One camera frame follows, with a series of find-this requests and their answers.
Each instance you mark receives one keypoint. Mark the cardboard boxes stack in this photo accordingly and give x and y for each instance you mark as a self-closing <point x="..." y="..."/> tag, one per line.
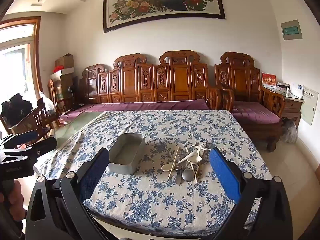
<point x="60" y="90"/>

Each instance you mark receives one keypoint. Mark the purple armchair cushion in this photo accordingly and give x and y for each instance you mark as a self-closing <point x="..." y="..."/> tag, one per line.
<point x="255" y="112"/>

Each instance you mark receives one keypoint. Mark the person's left hand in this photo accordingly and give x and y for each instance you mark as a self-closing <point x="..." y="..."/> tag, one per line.
<point x="18" y="197"/>

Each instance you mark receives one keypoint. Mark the white wall board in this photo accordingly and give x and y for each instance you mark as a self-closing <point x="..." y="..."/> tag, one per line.
<point x="309" y="105"/>

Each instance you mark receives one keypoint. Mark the brown wooden chopstick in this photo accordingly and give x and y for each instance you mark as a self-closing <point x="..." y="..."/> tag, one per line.
<point x="198" y="173"/>

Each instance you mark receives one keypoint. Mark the black desk lamp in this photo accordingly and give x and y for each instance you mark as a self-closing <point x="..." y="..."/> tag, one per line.
<point x="71" y="92"/>

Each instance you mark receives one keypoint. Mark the white plastic spoon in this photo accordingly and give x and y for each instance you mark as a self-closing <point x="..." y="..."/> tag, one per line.
<point x="186" y="157"/>
<point x="195" y="158"/>
<point x="203" y="148"/>

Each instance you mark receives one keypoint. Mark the carved wooden sofa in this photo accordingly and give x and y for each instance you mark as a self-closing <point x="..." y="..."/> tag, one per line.
<point x="150" y="80"/>

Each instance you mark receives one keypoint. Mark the wooden door frame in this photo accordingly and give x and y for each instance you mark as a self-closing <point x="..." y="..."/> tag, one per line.
<point x="37" y="55"/>

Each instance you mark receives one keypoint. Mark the white plastic bag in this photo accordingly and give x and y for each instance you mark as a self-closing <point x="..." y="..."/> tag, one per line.
<point x="47" y="102"/>

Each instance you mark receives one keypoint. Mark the metal spoon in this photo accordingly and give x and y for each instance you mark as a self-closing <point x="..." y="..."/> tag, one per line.
<point x="187" y="175"/>

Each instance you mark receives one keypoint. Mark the cream plastic spoon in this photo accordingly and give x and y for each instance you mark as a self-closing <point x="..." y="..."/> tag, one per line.
<point x="166" y="167"/>

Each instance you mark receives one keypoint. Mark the carved wooden armchair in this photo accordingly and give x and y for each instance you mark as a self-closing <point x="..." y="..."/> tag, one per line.
<point x="240" y="77"/>

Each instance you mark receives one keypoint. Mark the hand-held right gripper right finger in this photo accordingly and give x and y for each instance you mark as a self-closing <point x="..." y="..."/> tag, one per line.
<point x="225" y="177"/>

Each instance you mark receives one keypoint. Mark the white cardboard box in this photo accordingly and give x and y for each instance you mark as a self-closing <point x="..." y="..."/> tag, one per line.
<point x="62" y="73"/>

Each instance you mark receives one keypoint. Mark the light bamboo chopstick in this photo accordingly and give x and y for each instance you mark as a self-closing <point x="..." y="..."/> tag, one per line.
<point x="173" y="163"/>

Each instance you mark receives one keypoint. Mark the grey plastic bag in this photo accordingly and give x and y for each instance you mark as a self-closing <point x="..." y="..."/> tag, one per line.
<point x="290" y="131"/>

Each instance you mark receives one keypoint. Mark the black bag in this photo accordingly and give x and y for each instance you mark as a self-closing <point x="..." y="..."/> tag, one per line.
<point x="16" y="107"/>

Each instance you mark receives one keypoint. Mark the rectangular metal tin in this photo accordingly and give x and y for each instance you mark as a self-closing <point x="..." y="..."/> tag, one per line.
<point x="125" y="167"/>

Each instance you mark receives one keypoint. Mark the blue floral tablecloth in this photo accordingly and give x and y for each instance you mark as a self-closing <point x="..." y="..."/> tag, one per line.
<point x="150" y="205"/>

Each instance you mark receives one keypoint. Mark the framed peacock flower painting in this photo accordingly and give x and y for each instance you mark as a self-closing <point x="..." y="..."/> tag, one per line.
<point x="162" y="2"/>

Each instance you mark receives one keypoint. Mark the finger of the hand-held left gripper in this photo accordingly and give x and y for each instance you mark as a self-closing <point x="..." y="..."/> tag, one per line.
<point x="25" y="135"/>
<point x="40" y="147"/>

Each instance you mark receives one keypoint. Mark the brown cardboard box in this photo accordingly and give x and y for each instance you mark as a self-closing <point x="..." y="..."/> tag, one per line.
<point x="65" y="60"/>

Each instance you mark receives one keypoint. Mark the purple sofa cushion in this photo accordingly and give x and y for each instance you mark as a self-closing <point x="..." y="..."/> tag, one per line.
<point x="137" y="106"/>

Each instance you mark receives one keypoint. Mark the grey wall electrical panel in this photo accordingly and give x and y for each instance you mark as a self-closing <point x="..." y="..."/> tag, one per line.
<point x="291" y="30"/>

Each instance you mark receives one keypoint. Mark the wooden side table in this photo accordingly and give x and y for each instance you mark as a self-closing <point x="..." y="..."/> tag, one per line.
<point x="291" y="110"/>

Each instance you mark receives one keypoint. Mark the wooden dining chair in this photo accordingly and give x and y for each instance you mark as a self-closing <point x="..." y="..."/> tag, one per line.
<point x="32" y="120"/>
<point x="52" y="92"/>

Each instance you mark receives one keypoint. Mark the red decoration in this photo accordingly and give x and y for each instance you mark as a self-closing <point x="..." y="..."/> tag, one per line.
<point x="57" y="68"/>

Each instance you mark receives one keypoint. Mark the tissue box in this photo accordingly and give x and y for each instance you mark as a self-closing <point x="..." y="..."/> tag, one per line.
<point x="282" y="87"/>

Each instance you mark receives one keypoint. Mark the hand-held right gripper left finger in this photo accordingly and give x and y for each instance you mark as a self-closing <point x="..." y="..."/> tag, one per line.
<point x="93" y="177"/>

